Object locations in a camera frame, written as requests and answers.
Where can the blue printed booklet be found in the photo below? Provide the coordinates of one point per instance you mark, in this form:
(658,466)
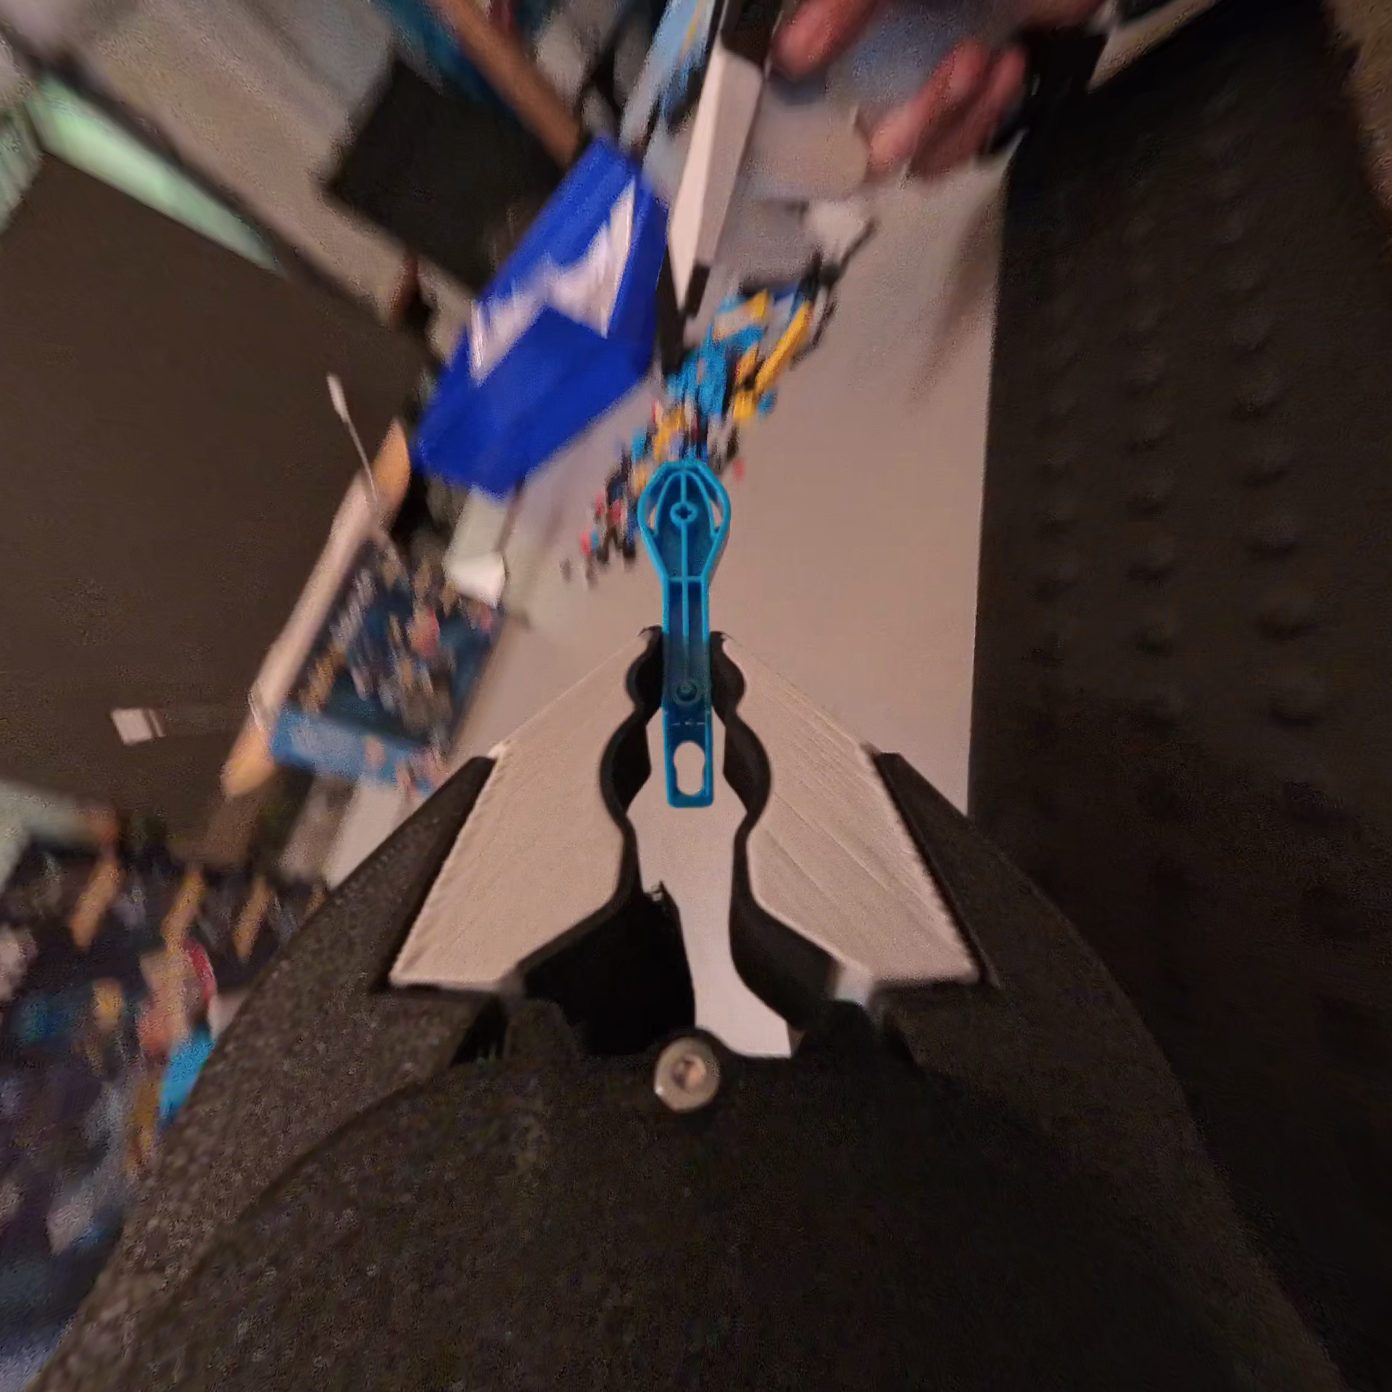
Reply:
(380,674)

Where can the pile of toy building parts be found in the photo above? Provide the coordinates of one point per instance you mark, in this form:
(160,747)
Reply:
(718,379)

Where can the black divider panel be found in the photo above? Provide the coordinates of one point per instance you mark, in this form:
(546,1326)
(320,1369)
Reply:
(163,489)

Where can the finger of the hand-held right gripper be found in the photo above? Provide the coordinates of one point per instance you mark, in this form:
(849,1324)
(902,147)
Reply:
(713,162)

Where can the white folded card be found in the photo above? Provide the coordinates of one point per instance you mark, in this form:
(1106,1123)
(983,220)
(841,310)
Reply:
(479,548)

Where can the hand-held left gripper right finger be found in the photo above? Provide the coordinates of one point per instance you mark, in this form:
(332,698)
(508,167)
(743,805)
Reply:
(849,858)

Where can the black dimpled mat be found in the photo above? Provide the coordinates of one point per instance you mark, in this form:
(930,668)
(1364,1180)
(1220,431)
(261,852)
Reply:
(1197,653)

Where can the blue plastic bin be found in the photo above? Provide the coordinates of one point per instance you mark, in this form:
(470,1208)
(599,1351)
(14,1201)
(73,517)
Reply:
(544,326)

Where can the white antenna bracket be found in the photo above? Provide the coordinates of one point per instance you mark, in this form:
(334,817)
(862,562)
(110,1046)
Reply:
(315,587)

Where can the blue long brick piece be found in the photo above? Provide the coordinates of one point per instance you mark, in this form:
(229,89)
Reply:
(685,608)

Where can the person's right hand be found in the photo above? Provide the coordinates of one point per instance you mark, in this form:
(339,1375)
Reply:
(957,108)

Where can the dark printed toy kit box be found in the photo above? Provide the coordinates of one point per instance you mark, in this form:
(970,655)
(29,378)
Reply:
(98,978)

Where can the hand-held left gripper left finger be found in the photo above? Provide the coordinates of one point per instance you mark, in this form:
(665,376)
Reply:
(523,858)

